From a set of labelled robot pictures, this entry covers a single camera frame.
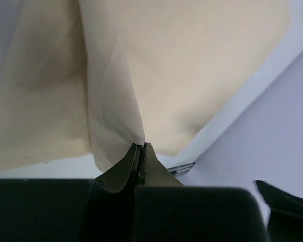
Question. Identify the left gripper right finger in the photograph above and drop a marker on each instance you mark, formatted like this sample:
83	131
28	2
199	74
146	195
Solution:
152	173

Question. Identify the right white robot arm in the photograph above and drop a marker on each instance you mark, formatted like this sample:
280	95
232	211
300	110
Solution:
285	221

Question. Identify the beige cloth wrap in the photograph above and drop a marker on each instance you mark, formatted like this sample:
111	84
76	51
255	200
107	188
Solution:
80	77

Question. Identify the aluminium mounting rail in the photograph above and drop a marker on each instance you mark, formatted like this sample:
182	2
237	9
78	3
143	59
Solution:
181	169

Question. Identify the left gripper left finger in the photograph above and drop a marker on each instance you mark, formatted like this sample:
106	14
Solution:
122	173

